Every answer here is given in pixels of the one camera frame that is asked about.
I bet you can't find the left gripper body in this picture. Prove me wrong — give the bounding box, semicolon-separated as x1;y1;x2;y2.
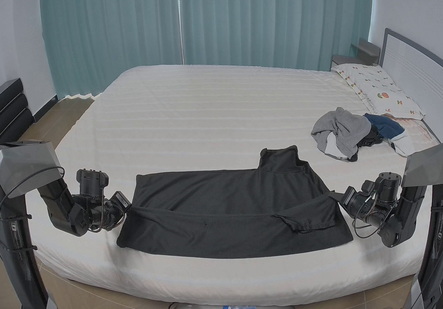
102;191;133;228

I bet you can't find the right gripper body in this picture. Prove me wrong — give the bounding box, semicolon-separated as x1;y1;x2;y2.
341;187;372;222

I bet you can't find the black T-shirt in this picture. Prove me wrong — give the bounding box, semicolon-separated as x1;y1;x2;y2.
116;145;353;260

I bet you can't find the pile of clothes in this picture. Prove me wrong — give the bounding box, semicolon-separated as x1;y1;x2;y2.
310;107;417;163

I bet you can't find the bed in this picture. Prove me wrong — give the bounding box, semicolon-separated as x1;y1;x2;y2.
25;27;443;304

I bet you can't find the white printed pillow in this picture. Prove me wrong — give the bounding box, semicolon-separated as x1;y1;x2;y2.
330;63;427;119

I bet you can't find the black chest of drawers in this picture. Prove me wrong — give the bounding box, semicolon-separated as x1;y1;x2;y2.
0;78;35;144

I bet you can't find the grey bedside table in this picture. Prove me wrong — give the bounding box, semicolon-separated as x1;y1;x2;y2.
332;38;381;66

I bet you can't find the blue-green curtain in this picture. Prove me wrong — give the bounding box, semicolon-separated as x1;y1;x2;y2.
40;0;184;100
179;0;376;71

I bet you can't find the black cable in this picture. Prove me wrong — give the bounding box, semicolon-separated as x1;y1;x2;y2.
6;166;66;199

